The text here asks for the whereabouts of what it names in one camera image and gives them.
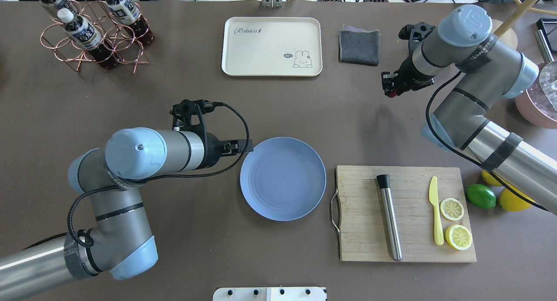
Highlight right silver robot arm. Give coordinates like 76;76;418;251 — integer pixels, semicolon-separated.
381;4;557;213

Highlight green lime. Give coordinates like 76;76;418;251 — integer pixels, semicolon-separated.
466;184;497;209

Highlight yellow plastic knife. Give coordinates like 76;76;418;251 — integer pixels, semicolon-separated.
428;176;444;246

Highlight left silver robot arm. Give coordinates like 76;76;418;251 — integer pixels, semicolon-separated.
1;100;252;301

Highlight copper wire bottle rack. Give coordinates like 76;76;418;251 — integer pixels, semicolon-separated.
40;0;155;74

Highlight yellow lemon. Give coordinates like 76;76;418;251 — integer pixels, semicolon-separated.
481;170;503;187
499;188;532;212

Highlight lemon half upper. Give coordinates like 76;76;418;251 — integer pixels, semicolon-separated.
440;197;465;221

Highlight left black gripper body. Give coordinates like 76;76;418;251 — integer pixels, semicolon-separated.
170;99;253;169

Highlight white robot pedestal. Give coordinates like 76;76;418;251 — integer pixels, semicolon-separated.
213;286;328;301

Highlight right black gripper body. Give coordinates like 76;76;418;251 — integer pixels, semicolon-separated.
381;22;436;97

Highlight lemon half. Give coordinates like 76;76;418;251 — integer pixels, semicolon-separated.
444;224;473;250
440;197;465;221

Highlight pink bowl with ice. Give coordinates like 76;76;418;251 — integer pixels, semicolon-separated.
514;79;557;129

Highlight tea bottle one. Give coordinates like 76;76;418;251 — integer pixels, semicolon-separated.
57;8;119;69

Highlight wooden cup stand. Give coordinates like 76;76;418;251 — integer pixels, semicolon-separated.
494;0;557;37

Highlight wooden cutting board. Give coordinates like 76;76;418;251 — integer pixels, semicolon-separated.
336;165;476;263

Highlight grey folded cloth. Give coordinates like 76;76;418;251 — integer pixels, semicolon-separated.
338;26;380;67

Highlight yellow lemon far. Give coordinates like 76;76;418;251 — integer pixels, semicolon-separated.
481;170;503;187

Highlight tea bottle two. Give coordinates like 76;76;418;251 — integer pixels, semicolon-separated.
105;0;154;45

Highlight lemon half lower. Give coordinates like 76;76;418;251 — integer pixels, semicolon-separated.
444;224;473;250

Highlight steel muddler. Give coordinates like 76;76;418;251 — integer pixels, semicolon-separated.
376;174;403;262

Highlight yellow lemon near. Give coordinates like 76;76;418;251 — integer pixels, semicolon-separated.
499;188;532;212

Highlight blue plate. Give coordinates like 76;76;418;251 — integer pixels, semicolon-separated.
239;137;326;221

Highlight cream rabbit tray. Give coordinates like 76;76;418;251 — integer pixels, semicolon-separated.
221;17;323;77

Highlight tea bottle three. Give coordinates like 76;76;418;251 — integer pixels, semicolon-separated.
39;0;78;20

